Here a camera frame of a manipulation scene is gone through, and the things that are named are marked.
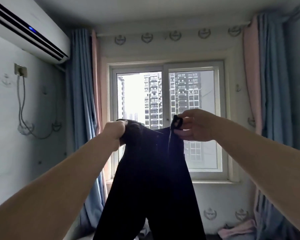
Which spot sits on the person's right hand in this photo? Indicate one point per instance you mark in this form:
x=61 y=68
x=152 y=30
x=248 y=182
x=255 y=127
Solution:
x=200 y=126

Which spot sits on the person's left hand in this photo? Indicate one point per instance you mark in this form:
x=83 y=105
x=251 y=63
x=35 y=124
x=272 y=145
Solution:
x=115 y=135

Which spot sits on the black trousers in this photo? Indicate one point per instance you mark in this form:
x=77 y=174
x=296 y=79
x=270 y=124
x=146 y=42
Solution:
x=150 y=192

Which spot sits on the person's left forearm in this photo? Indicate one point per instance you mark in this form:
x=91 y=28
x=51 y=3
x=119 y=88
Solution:
x=45 y=197

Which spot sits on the person's right forearm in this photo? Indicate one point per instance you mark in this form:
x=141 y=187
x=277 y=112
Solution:
x=270 y=162

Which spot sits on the high-rise buildings outside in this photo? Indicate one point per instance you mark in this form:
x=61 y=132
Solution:
x=155 y=97

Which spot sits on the blue curtain with pink lining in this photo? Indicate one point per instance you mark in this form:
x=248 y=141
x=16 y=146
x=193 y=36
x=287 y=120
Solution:
x=270 y=72
x=80 y=87

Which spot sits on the white framed window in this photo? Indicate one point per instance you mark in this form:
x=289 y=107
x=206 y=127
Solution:
x=165 y=65

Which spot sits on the white wall socket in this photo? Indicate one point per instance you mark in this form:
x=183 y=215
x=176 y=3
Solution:
x=20 y=70

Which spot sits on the white wall air conditioner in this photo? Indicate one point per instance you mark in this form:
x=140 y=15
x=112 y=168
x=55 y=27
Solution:
x=20 y=22

